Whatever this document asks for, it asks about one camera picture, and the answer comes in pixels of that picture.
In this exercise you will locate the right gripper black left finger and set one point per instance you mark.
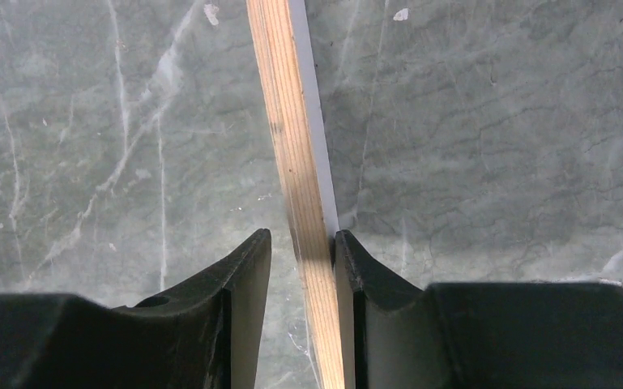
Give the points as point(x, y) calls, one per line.
point(204, 332)

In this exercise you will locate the white wooden picture frame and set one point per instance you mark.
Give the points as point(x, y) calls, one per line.
point(286, 67)

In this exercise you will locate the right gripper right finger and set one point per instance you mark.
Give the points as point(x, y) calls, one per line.
point(473, 334)

